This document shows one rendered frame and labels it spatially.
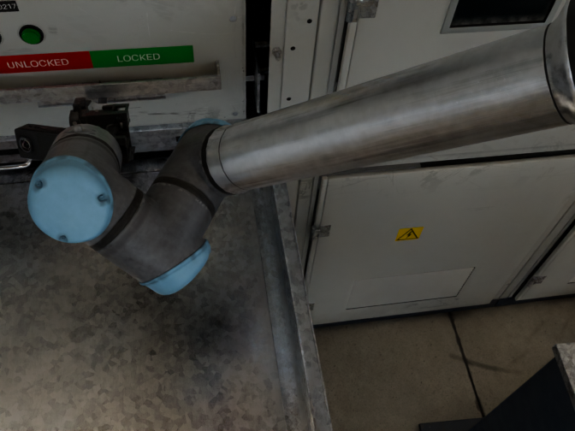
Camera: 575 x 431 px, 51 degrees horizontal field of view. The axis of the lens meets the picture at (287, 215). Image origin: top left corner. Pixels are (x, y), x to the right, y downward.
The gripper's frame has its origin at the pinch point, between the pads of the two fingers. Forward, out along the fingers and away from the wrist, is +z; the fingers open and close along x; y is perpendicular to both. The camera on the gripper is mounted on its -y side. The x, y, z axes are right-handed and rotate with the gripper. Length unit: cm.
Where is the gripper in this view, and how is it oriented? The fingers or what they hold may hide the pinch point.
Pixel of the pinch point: (91, 113)
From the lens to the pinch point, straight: 103.8
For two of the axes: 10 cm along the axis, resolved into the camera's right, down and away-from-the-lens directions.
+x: -0.3, -9.0, -4.4
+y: 9.9, -1.0, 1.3
